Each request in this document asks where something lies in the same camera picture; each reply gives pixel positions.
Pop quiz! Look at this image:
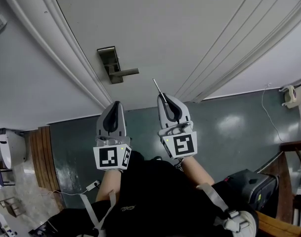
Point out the person's right forearm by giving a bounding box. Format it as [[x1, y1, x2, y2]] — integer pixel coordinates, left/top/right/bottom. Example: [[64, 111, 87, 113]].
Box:
[[182, 157, 215, 189]]

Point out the wooden stair railing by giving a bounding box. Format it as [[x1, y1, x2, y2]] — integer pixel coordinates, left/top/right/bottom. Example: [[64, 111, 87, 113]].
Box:
[[256, 139, 301, 237]]

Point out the dark chair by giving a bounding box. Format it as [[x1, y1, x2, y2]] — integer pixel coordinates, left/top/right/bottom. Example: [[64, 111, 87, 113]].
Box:
[[0, 168, 16, 188]]

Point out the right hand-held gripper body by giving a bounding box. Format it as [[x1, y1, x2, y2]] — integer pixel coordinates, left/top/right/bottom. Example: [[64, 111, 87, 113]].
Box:
[[158, 121, 199, 160]]

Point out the wooden slatted panel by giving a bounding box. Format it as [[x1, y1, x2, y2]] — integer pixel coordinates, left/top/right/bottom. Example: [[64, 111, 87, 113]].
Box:
[[29, 126, 61, 193]]

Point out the person's black shirt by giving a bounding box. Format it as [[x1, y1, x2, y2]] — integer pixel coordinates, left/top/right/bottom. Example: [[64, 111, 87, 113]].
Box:
[[47, 151, 261, 237]]

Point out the white harness strap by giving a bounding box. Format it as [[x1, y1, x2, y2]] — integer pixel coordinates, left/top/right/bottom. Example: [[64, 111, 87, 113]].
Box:
[[196, 183, 230, 213], [80, 190, 116, 232]]

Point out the small wooden stool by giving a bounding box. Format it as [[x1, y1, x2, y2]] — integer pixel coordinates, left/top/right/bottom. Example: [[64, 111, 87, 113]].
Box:
[[0, 197, 24, 217]]

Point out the metal door handle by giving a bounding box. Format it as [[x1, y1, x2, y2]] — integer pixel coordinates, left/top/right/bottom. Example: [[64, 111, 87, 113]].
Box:
[[97, 45, 140, 84]]

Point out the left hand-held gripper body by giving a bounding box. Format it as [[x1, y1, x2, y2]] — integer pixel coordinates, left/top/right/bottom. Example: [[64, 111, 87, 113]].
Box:
[[92, 134, 132, 171]]

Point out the white rounded machine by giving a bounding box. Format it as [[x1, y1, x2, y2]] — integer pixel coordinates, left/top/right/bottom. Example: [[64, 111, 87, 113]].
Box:
[[0, 128, 28, 169]]

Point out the thin white cable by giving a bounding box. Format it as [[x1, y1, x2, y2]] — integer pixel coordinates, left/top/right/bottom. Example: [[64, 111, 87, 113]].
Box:
[[261, 82, 286, 143]]

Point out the person's left forearm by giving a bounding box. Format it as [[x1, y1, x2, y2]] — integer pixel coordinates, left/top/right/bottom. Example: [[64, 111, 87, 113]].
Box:
[[95, 169, 123, 202]]

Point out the white shoulder pad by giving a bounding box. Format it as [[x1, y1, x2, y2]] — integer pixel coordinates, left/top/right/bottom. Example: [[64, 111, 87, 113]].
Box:
[[214, 210, 258, 233]]

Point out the black equipment case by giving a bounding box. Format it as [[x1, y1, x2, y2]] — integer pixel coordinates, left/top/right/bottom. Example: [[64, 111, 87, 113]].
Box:
[[224, 168, 280, 205]]

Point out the silver key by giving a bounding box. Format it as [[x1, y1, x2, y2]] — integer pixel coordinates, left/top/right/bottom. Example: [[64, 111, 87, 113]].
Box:
[[152, 78, 167, 102]]

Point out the white power adapter cable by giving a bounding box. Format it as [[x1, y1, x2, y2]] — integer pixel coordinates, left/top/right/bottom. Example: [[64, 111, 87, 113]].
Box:
[[36, 180, 102, 198]]

